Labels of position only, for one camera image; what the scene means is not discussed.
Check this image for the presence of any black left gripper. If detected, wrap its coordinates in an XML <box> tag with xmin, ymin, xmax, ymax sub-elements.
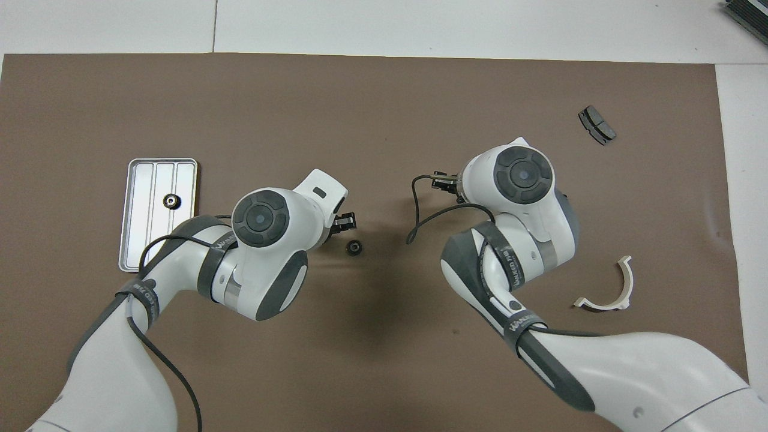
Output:
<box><xmin>328</xmin><ymin>213</ymin><xmax>358</xmax><ymax>240</ymax></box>

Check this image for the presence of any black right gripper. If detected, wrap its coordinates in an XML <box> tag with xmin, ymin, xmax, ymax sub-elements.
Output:
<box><xmin>431</xmin><ymin>172</ymin><xmax>463</xmax><ymax>194</ymax></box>

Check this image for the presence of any grey metal tray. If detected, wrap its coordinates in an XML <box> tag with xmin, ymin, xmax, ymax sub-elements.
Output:
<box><xmin>118</xmin><ymin>158</ymin><xmax>199</xmax><ymax>274</ymax></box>

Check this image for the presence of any brown table mat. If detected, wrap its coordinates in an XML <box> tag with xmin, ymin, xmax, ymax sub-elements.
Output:
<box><xmin>0</xmin><ymin>53</ymin><xmax>751</xmax><ymax>432</ymax></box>

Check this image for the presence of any dark grey grooved brake pad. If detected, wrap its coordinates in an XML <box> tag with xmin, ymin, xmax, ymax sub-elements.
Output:
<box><xmin>578</xmin><ymin>106</ymin><xmax>617</xmax><ymax>145</ymax></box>

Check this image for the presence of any dark grey ribbed object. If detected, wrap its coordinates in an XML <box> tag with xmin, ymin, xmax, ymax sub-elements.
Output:
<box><xmin>723</xmin><ymin>0</ymin><xmax>768</xmax><ymax>46</ymax></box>

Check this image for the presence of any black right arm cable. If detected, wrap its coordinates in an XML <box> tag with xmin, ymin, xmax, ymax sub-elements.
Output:
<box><xmin>406</xmin><ymin>173</ymin><xmax>499</xmax><ymax>245</ymax></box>

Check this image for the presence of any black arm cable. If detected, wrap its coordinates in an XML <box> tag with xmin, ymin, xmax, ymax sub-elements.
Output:
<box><xmin>406</xmin><ymin>173</ymin><xmax>499</xmax><ymax>245</ymax></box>
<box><xmin>117</xmin><ymin>233</ymin><xmax>203</xmax><ymax>432</ymax></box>

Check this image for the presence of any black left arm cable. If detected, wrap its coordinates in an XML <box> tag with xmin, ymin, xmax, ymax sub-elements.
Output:
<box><xmin>117</xmin><ymin>233</ymin><xmax>203</xmax><ymax>432</ymax></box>

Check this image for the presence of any white curved plastic bracket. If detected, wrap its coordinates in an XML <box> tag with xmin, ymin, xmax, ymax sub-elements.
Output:
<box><xmin>573</xmin><ymin>256</ymin><xmax>634</xmax><ymax>311</ymax></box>

